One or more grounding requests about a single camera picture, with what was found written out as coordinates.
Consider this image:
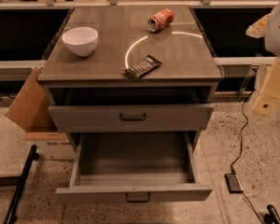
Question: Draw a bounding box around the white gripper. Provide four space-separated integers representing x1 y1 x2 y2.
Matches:
252 58 280 116

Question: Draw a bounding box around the grey drawer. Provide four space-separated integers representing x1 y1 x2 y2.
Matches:
49 104 214 133
57 132 213 203

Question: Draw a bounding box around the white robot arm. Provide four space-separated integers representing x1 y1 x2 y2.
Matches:
245 2 280 116

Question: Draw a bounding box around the grey top drawer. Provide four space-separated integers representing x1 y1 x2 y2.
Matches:
49 104 214 133

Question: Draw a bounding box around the grey drawer cabinet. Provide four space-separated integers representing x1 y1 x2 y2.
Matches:
38 6 222 144

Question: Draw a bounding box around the black power adapter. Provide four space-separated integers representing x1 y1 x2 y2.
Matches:
225 174 244 193

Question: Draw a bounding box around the black caster foot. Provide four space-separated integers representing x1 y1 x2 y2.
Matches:
264 204 280 224

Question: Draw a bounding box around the black snack bar packet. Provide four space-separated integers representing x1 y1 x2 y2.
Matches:
125 55 162 79

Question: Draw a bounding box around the orange soda can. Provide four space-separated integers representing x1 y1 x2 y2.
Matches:
147 8 174 32

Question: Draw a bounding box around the white ceramic bowl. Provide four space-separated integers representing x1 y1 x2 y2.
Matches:
62 27 98 57

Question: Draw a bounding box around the brown cardboard box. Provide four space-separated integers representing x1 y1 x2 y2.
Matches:
6 67 76 160

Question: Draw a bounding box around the black metal stand leg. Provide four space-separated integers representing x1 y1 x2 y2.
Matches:
0 145 39 224

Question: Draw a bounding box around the black power cable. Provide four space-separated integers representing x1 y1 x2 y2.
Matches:
230 91 265 224

